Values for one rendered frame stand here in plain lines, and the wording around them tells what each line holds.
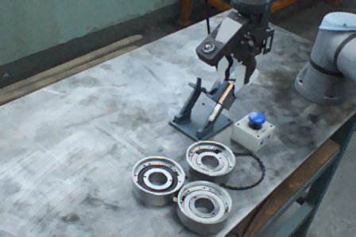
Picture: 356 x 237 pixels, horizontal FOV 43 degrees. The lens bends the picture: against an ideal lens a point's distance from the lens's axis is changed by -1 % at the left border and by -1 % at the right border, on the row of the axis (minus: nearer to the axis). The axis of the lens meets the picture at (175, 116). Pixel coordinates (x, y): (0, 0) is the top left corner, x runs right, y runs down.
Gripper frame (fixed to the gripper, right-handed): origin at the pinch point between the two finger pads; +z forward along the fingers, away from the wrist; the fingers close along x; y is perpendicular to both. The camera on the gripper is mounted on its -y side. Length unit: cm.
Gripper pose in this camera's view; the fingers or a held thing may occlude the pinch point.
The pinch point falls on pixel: (229, 91)
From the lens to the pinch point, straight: 97.2
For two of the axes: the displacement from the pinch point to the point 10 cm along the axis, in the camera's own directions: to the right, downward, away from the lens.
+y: 7.3, -3.9, 5.6
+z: -0.5, 7.9, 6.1
